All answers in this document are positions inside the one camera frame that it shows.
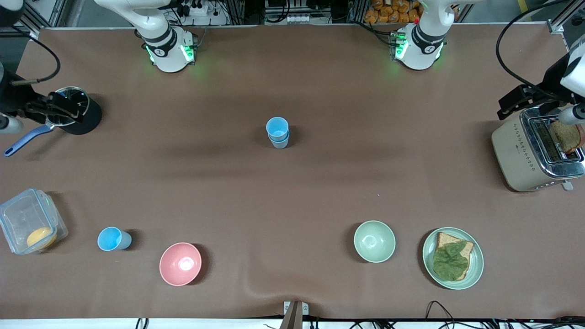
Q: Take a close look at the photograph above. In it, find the clear plastic food container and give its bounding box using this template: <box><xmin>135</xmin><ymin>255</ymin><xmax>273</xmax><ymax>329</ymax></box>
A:
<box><xmin>0</xmin><ymin>187</ymin><xmax>69</xmax><ymax>255</ymax></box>

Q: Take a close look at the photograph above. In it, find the pink bowl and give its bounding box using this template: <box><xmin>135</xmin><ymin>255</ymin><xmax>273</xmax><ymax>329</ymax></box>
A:
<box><xmin>159</xmin><ymin>242</ymin><xmax>202</xmax><ymax>287</ymax></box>

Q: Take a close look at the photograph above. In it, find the dark toast slice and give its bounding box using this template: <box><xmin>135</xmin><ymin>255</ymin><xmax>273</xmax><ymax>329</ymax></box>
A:
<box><xmin>550</xmin><ymin>120</ymin><xmax>585</xmax><ymax>154</ymax></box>

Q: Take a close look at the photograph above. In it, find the bright blue plastic cup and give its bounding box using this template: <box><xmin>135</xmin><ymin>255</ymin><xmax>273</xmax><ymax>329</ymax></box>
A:
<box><xmin>266</xmin><ymin>117</ymin><xmax>290</xmax><ymax>141</ymax></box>
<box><xmin>97</xmin><ymin>226</ymin><xmax>133</xmax><ymax>252</ymax></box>

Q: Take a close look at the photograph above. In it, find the green lettuce leaf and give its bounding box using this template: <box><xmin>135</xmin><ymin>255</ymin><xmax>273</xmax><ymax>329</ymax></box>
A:
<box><xmin>432</xmin><ymin>241</ymin><xmax>471</xmax><ymax>280</ymax></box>

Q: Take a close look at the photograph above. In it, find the black looped cable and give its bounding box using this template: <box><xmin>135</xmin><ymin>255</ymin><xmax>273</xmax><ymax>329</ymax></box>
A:
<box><xmin>425</xmin><ymin>300</ymin><xmax>457</xmax><ymax>329</ymax></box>

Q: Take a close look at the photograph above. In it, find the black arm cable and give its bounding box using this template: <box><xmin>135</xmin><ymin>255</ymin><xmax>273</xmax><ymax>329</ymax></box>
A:
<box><xmin>496</xmin><ymin>0</ymin><xmax>560</xmax><ymax>92</ymax></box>
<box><xmin>11</xmin><ymin>34</ymin><xmax>61</xmax><ymax>86</ymax></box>

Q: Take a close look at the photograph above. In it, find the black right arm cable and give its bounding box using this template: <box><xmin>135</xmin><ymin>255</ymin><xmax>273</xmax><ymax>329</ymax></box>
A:
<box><xmin>11</xmin><ymin>34</ymin><xmax>61</xmax><ymax>86</ymax></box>

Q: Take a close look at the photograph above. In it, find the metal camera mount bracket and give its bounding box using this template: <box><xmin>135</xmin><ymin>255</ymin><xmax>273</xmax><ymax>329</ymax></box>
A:
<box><xmin>283</xmin><ymin>301</ymin><xmax>309</xmax><ymax>329</ymax></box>

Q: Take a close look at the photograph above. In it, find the brown table cover mat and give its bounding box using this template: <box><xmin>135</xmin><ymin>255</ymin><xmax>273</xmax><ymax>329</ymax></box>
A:
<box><xmin>0</xmin><ymin>23</ymin><xmax>585</xmax><ymax>320</ymax></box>

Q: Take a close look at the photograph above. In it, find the white connector block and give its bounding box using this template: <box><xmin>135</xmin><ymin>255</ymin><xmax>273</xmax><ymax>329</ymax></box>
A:
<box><xmin>265</xmin><ymin>11</ymin><xmax>320</xmax><ymax>24</ymax></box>

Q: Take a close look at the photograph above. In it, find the aluminium frame profile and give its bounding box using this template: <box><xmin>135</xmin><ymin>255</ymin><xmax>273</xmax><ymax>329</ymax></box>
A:
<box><xmin>550</xmin><ymin>0</ymin><xmax>585</xmax><ymax>33</ymax></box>
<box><xmin>18</xmin><ymin>0</ymin><xmax>60</xmax><ymax>41</ymax></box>

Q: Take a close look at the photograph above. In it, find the pale green plate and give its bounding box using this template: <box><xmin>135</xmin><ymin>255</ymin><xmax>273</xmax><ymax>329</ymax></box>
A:
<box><xmin>422</xmin><ymin>227</ymin><xmax>484</xmax><ymax>290</ymax></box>

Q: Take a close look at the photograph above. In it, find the bag of orange buns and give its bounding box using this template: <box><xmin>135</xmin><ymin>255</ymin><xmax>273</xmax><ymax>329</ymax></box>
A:
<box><xmin>364</xmin><ymin>0</ymin><xmax>423</xmax><ymax>24</ymax></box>

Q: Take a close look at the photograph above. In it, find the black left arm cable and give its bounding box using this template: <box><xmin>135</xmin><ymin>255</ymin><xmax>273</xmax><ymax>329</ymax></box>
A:
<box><xmin>496</xmin><ymin>0</ymin><xmax>560</xmax><ymax>92</ymax></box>

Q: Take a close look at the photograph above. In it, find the white power strip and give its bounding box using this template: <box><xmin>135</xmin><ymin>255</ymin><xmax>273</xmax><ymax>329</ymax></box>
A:
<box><xmin>176</xmin><ymin>0</ymin><xmax>211</xmax><ymax>16</ymax></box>

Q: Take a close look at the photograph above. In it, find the beige chrome toaster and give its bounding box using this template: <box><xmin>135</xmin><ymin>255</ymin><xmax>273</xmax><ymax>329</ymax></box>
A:
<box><xmin>491</xmin><ymin>106</ymin><xmax>585</xmax><ymax>192</ymax></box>

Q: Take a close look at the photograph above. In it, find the brown bread slice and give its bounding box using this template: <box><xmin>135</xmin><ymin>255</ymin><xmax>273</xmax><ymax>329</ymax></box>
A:
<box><xmin>432</xmin><ymin>232</ymin><xmax>475</xmax><ymax>281</ymax></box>

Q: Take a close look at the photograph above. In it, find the pale green bowl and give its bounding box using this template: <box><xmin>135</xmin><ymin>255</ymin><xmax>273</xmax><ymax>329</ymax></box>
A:
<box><xmin>353</xmin><ymin>220</ymin><xmax>397</xmax><ymax>264</ymax></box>

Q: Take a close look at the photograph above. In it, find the orange round food item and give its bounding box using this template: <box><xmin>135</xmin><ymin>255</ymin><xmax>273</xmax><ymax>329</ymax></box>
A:
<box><xmin>26</xmin><ymin>227</ymin><xmax>58</xmax><ymax>249</ymax></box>

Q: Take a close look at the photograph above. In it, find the black pot blue handle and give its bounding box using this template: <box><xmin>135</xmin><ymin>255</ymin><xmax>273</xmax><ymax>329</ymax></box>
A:
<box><xmin>4</xmin><ymin>86</ymin><xmax>103</xmax><ymax>157</ymax></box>

